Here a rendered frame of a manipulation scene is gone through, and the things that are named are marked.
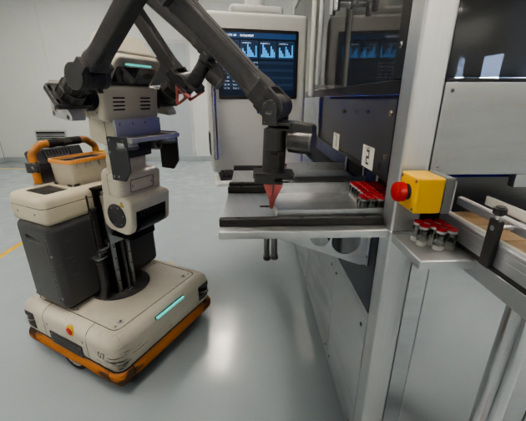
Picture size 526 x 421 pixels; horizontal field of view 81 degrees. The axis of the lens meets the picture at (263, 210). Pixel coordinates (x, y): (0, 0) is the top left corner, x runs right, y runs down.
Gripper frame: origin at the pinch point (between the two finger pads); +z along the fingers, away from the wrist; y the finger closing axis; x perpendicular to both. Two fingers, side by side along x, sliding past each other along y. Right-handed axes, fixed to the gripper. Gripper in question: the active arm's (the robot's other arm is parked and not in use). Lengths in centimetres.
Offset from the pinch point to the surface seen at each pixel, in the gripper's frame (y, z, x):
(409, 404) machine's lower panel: 43, 57, -12
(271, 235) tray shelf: -0.3, 3.6, -11.0
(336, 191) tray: 22.7, 1.6, 19.9
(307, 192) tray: 13.0, 2.2, 19.7
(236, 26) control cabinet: -15, -57, 88
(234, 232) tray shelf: -9.1, 3.2, -11.0
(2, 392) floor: -109, 95, 22
